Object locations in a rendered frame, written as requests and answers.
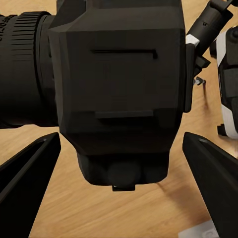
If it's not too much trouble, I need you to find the camera tripod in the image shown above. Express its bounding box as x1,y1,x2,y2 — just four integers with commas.
193,77,206,85

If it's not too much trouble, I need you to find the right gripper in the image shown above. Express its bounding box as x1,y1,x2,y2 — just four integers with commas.
186,19,220,78

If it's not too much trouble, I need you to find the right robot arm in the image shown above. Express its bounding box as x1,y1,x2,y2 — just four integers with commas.
186,0,238,78

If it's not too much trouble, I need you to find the digital camera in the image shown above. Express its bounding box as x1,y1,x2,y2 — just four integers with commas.
0,0,196,191

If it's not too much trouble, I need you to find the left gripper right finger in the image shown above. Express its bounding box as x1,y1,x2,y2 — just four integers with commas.
182,132,238,238

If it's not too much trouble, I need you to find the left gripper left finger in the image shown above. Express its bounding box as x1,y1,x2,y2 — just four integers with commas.
0,132,61,238

